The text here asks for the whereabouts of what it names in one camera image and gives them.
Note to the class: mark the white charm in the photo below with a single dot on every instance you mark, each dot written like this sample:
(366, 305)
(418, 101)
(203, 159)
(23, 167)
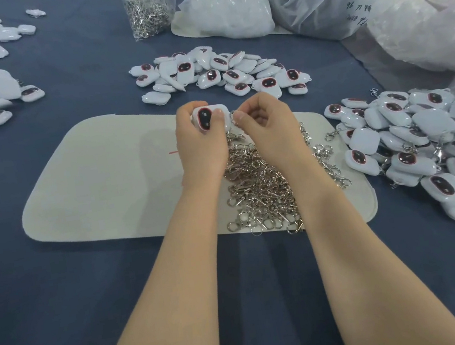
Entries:
(209, 117)

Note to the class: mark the round white plastic bag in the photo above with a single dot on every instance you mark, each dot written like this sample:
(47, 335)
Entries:
(223, 5)

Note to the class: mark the cream felt work mat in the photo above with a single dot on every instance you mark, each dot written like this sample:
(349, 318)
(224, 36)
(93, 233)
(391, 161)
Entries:
(91, 184)

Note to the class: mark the person's left hand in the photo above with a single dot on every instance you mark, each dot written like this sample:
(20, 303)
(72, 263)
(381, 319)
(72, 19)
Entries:
(200, 150)

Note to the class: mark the crumpled clear plastic bag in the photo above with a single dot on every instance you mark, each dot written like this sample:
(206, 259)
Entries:
(439, 27)

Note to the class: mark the thin red thread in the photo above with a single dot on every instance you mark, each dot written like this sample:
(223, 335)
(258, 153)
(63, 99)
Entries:
(173, 152)

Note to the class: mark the person's right forearm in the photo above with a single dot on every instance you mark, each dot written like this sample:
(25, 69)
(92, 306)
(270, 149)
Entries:
(388, 274)

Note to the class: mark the person's right hand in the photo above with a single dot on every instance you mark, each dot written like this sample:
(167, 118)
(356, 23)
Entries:
(275, 137)

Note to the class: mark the person's left forearm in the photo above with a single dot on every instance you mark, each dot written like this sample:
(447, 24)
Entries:
(171, 306)

